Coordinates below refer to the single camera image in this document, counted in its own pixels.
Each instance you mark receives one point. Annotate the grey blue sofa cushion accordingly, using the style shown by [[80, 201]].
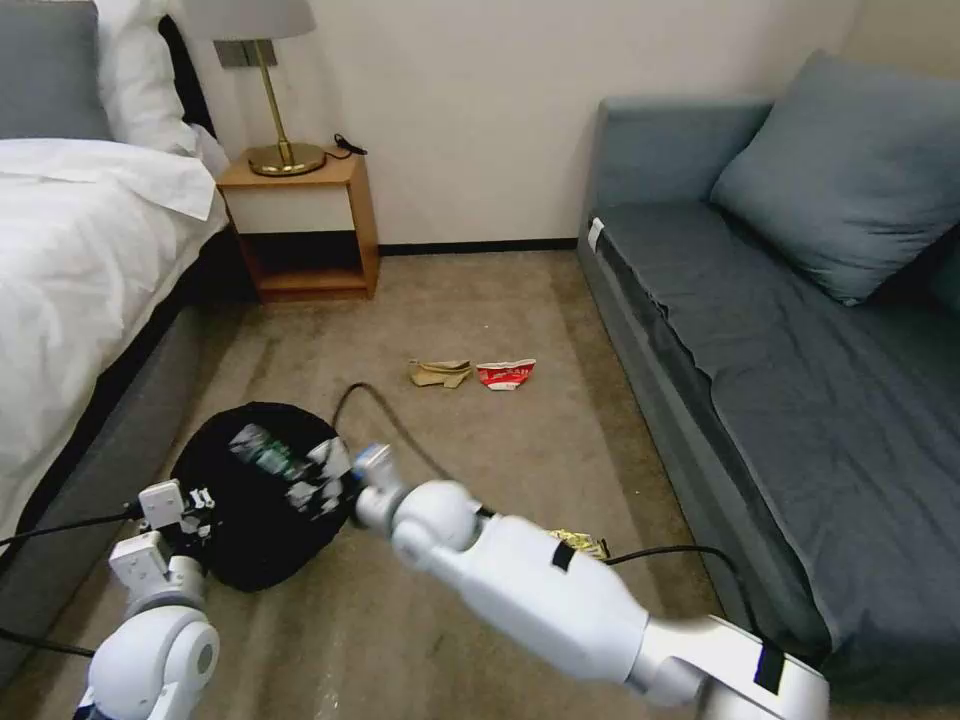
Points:
[[840, 172]]

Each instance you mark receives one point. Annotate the white bed duvet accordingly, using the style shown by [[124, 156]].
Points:
[[82, 247]]

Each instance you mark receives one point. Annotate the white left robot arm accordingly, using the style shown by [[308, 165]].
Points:
[[150, 660]]

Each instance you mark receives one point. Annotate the crumpled brown paper scrap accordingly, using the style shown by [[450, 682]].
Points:
[[433, 373]]

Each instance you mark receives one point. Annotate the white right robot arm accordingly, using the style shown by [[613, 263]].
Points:
[[525, 585]]

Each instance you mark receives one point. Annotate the black round trash bin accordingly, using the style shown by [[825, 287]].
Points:
[[247, 540]]

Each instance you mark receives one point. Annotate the grey blue sofa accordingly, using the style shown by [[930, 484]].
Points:
[[750, 390]]

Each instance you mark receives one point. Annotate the crumpled red white paper cup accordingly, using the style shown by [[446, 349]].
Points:
[[504, 375]]

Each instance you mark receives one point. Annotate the clear plastic bottle green label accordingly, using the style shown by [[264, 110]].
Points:
[[268, 454]]

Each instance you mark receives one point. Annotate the grey wall switch panel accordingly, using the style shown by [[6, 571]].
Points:
[[246, 54]]

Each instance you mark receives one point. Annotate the dark blue sofa cushion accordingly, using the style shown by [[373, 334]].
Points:
[[946, 281]]

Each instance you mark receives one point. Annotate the wooden nightstand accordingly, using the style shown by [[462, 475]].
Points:
[[300, 202]]

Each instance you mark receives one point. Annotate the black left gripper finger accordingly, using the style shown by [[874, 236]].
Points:
[[198, 527], [202, 498]]

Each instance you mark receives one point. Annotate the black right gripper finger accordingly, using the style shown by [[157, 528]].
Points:
[[327, 511], [307, 495]]

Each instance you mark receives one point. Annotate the white sofa label tag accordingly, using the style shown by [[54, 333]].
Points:
[[597, 234]]

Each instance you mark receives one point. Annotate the brass table lamp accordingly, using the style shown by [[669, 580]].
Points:
[[287, 159]]

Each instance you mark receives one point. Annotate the crumpled yellow snack wrapper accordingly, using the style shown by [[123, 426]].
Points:
[[579, 541]]

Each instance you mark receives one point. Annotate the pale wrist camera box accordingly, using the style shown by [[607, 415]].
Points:
[[161, 504]]

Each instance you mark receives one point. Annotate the grey bed base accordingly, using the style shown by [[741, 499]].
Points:
[[112, 420]]

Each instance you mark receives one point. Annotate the white pillow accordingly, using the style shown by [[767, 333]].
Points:
[[139, 75]]

